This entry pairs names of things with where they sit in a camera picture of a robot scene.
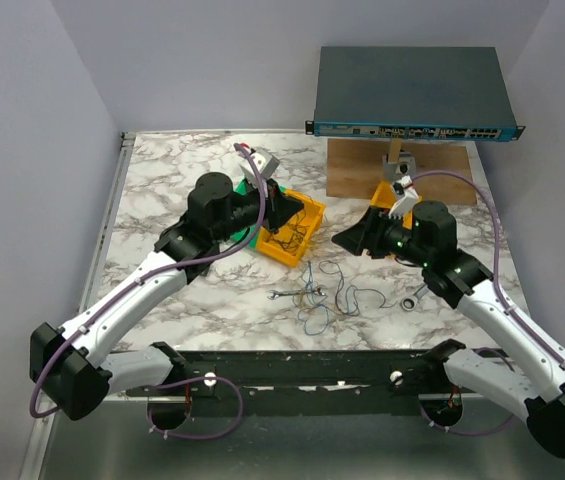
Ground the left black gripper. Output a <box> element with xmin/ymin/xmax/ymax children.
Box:
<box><xmin>213</xmin><ymin>175</ymin><xmax>303</xmax><ymax>242</ymax></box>

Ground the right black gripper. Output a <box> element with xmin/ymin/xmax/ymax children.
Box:
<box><xmin>332</xmin><ymin>204</ymin><xmax>432</xmax><ymax>267</ymax></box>

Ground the thin dark purple wire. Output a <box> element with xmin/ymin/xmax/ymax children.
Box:
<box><xmin>266</xmin><ymin>212</ymin><xmax>313</xmax><ymax>254</ymax></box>

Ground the cable bundle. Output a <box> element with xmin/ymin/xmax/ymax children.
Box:
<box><xmin>291</xmin><ymin>259</ymin><xmax>388</xmax><ymax>337</ymax></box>

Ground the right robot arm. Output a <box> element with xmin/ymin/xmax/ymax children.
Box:
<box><xmin>332</xmin><ymin>201</ymin><xmax>565</xmax><ymax>459</ymax></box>

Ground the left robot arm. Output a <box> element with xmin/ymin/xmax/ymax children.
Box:
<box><xmin>29</xmin><ymin>172</ymin><xmax>303</xmax><ymax>420</ymax></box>

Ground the yellow bin beside green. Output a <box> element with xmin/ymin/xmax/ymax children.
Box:
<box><xmin>256</xmin><ymin>189</ymin><xmax>326</xmax><ymax>268</ymax></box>

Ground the yellow bin right side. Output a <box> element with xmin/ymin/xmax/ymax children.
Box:
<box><xmin>370</xmin><ymin>181</ymin><xmax>396</xmax><ymax>210</ymax></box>

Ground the green plastic bin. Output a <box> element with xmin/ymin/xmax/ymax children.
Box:
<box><xmin>230</xmin><ymin>178</ymin><xmax>262</xmax><ymax>251</ymax></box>

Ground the wooden board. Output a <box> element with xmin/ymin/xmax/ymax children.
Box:
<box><xmin>326</xmin><ymin>138</ymin><xmax>477</xmax><ymax>205</ymax></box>

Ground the open-end silver wrench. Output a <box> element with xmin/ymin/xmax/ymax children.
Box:
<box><xmin>268</xmin><ymin>287</ymin><xmax>325</xmax><ymax>300</ymax></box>

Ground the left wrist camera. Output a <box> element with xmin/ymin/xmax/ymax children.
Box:
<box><xmin>238</xmin><ymin>143</ymin><xmax>279</xmax><ymax>188</ymax></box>

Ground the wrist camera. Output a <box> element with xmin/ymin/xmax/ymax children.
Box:
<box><xmin>389</xmin><ymin>175</ymin><xmax>420</xmax><ymax>219</ymax></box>
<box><xmin>238</xmin><ymin>143</ymin><xmax>279</xmax><ymax>188</ymax></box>

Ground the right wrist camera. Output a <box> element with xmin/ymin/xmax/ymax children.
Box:
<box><xmin>389</xmin><ymin>175</ymin><xmax>420</xmax><ymax>219</ymax></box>

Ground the grey stand bracket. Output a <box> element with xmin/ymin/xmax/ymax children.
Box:
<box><xmin>382</xmin><ymin>138</ymin><xmax>417</xmax><ymax>183</ymax></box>

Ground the ratchet ring wrench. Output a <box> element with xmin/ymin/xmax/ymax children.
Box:
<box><xmin>400</xmin><ymin>283</ymin><xmax>428</xmax><ymax>312</ymax></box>

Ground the network switch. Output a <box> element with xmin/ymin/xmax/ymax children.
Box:
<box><xmin>305</xmin><ymin>46</ymin><xmax>525</xmax><ymax>142</ymax></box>

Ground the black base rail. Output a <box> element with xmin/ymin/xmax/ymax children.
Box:
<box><xmin>126</xmin><ymin>339</ymin><xmax>483</xmax><ymax>419</ymax></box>

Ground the aluminium frame rail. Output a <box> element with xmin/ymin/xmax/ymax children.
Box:
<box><xmin>18</xmin><ymin>132</ymin><xmax>138</xmax><ymax>479</ymax></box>

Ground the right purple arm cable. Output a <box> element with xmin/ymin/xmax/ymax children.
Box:
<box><xmin>404</xmin><ymin>169</ymin><xmax>565</xmax><ymax>451</ymax></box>

